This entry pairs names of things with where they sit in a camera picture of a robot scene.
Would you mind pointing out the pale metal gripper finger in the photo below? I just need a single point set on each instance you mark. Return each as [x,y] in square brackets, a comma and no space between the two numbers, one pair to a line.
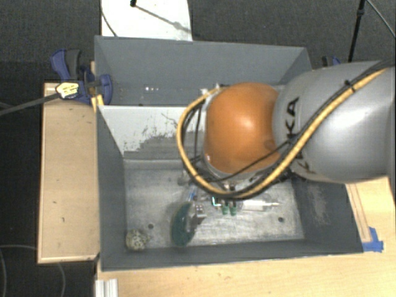
[196,216]
[191,195]

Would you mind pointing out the speckled beige ball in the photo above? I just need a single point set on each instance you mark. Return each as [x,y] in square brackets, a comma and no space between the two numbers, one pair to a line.
[137,240]

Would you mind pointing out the grey metal bin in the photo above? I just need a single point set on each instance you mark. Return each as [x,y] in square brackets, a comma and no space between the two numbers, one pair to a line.
[148,178]

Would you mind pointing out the dark green curved piece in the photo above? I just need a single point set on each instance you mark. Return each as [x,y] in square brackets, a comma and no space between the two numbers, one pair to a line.
[179,227]

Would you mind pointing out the pale wood board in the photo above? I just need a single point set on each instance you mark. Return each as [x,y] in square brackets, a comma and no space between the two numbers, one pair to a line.
[68,178]

